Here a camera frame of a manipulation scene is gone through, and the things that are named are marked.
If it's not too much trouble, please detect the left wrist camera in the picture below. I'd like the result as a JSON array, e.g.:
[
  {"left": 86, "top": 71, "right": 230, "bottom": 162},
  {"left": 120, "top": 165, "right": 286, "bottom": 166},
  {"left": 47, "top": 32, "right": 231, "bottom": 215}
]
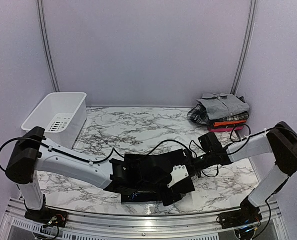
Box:
[{"left": 138, "top": 153, "right": 174, "bottom": 185}]

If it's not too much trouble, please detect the black white plaid shirt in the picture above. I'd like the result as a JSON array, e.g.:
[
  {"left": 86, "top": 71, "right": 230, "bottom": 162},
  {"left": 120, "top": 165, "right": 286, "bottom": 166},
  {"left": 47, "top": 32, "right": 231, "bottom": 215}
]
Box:
[{"left": 187, "top": 97, "right": 250, "bottom": 125}]

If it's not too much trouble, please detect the aluminium wall post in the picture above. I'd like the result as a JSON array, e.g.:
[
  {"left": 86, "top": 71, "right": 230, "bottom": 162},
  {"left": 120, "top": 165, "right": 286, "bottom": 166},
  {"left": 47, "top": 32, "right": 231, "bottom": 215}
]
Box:
[
  {"left": 230, "top": 0, "right": 258, "bottom": 95},
  {"left": 36, "top": 0, "right": 61, "bottom": 93}
]

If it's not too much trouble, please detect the orange folded garment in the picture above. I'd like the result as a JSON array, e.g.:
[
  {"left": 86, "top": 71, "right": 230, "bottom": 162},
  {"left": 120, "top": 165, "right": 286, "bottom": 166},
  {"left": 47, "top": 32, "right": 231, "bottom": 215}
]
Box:
[{"left": 213, "top": 120, "right": 247, "bottom": 128}]

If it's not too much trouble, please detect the pink folded garment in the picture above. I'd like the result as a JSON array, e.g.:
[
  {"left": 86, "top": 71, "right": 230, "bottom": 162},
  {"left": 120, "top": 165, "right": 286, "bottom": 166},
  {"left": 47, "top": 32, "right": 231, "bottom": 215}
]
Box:
[{"left": 207, "top": 125, "right": 244, "bottom": 133}]

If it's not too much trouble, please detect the aluminium front frame rail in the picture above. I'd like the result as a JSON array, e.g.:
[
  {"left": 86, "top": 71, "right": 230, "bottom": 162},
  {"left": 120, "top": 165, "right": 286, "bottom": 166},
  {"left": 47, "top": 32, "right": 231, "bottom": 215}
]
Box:
[{"left": 0, "top": 198, "right": 290, "bottom": 240}]

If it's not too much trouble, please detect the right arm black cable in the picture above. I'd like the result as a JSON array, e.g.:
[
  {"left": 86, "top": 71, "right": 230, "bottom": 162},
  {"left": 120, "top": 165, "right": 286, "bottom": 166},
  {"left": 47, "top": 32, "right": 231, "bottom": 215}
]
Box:
[{"left": 189, "top": 124, "right": 297, "bottom": 178}]

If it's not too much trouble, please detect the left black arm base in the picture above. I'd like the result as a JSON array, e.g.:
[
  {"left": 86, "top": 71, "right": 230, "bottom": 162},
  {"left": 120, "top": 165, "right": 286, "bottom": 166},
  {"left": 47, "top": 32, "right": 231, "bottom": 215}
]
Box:
[{"left": 24, "top": 207, "right": 68, "bottom": 228}]

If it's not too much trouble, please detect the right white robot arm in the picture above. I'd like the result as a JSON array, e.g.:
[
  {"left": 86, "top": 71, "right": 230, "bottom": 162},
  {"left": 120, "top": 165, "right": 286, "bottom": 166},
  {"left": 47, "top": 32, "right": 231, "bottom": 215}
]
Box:
[{"left": 191, "top": 121, "right": 297, "bottom": 224}]

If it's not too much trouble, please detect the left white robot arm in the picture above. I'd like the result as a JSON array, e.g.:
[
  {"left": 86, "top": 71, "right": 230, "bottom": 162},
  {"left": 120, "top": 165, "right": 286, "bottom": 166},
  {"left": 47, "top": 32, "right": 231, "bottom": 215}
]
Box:
[{"left": 5, "top": 127, "right": 195, "bottom": 223}]

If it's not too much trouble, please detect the right aluminium wall post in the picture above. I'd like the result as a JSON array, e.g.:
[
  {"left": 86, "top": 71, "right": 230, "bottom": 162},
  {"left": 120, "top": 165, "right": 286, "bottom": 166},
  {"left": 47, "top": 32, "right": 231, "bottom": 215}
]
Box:
[{"left": 230, "top": 0, "right": 258, "bottom": 95}]

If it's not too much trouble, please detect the grey button-up shirt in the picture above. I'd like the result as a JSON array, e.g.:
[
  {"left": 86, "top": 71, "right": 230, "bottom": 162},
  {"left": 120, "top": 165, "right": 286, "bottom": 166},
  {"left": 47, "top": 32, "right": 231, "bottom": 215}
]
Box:
[{"left": 196, "top": 93, "right": 251, "bottom": 120}]

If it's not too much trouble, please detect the black garment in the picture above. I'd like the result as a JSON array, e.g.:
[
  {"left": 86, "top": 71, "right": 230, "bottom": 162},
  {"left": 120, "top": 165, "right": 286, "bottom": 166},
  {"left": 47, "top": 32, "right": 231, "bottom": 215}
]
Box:
[{"left": 120, "top": 148, "right": 197, "bottom": 204}]

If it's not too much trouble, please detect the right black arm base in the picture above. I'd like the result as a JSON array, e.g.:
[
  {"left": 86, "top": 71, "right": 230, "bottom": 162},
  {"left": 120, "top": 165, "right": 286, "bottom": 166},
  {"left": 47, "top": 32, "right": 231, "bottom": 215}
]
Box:
[{"left": 216, "top": 198, "right": 263, "bottom": 229}]

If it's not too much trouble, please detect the white plastic laundry bin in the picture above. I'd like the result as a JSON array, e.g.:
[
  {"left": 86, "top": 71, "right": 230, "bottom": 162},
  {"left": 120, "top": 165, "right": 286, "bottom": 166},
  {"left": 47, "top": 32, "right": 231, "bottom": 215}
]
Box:
[{"left": 21, "top": 92, "right": 87, "bottom": 149}]

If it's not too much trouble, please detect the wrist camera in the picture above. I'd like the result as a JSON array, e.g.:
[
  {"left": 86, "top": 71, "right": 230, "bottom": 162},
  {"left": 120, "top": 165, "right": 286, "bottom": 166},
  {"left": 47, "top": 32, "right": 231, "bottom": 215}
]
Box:
[
  {"left": 138, "top": 153, "right": 174, "bottom": 185},
  {"left": 198, "top": 132, "right": 224, "bottom": 154}
]

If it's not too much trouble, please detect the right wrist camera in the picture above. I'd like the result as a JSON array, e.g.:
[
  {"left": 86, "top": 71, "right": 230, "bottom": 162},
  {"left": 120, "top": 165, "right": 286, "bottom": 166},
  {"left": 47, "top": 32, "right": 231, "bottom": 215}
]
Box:
[{"left": 198, "top": 132, "right": 224, "bottom": 154}]

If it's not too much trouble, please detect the left aluminium wall post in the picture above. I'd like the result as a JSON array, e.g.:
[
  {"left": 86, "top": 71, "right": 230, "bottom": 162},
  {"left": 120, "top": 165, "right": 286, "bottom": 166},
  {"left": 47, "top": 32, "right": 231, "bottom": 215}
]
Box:
[{"left": 36, "top": 0, "right": 61, "bottom": 93}]

